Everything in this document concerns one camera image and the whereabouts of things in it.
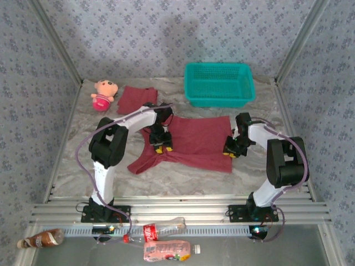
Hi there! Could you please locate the dark red ribbed tank top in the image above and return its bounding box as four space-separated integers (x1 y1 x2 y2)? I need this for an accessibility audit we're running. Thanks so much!
126 115 234 175
116 85 159 115

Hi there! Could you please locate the teal plastic mesh basket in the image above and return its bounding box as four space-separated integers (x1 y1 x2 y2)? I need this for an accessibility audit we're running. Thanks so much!
184 62 256 109

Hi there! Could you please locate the pink plush doll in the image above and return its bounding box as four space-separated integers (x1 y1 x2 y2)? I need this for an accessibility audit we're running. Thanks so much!
90 79 119 112

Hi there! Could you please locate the black controller board with LED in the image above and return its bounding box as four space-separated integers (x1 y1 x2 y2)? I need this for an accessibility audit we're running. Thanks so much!
92 224 115 234
248 224 271 241

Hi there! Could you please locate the clear cola bottle red label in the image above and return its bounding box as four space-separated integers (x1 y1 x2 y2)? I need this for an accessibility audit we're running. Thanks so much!
123 217 186 246

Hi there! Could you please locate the pink drink bottle white cap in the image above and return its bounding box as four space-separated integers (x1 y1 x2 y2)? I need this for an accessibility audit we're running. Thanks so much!
143 239 201 263

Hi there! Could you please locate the brown drink bottle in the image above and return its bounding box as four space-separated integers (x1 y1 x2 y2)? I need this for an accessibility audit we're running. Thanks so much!
17 228 65 249

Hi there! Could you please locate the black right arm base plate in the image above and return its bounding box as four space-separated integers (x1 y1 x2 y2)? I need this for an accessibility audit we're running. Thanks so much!
227 204 280 223

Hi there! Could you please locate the aluminium side rail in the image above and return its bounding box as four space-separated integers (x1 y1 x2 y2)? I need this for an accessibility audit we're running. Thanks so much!
273 79 318 202
43 81 84 200

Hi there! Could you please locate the aluminium rail frame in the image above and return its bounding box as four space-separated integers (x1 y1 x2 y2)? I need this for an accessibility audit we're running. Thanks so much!
29 195 332 225

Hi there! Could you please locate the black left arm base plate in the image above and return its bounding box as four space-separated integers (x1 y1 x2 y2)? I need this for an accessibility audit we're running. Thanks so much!
81 197 131 224

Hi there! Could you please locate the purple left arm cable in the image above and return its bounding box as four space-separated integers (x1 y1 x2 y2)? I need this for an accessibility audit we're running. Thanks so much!
75 103 173 246

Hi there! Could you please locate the grey slotted cable duct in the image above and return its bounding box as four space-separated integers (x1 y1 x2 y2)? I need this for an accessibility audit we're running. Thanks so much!
59 224 252 238

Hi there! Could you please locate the aluminium frame post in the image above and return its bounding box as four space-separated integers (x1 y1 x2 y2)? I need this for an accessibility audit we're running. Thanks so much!
27 0 84 85
274 0 331 84

